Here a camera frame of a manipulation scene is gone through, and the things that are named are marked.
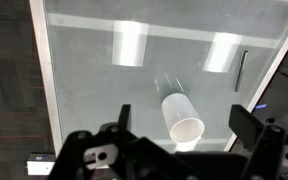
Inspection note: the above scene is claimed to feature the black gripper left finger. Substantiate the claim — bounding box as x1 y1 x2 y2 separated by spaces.
118 103 132 130

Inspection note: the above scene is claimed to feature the white ceramic mug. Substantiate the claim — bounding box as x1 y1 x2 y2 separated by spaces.
161 92 206 145

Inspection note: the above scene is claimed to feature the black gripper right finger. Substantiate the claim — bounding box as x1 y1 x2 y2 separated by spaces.
228 104 265 153

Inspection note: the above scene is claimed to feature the black pen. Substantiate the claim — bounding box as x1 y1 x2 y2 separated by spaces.
234 50 249 93

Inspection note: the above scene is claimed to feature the white box device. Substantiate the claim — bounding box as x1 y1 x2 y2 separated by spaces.
26 152 57 176

